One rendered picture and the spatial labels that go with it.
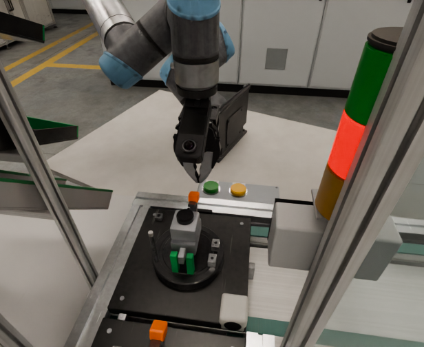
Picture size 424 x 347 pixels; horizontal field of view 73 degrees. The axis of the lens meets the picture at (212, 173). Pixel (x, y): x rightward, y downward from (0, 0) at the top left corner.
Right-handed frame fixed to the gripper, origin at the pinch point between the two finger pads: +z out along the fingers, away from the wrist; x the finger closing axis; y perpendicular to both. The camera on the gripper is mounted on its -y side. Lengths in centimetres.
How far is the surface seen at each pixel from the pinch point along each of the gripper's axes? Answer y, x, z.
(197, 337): -26.5, -3.9, 10.2
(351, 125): -25.8, -16.5, -28.4
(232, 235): -5.5, -8.1, 9.9
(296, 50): 286, -58, 51
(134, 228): -5.7, 13.8, 10.9
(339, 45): 285, -101, 45
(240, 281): -16.0, -10.2, 10.1
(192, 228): -14.3, -1.4, -1.5
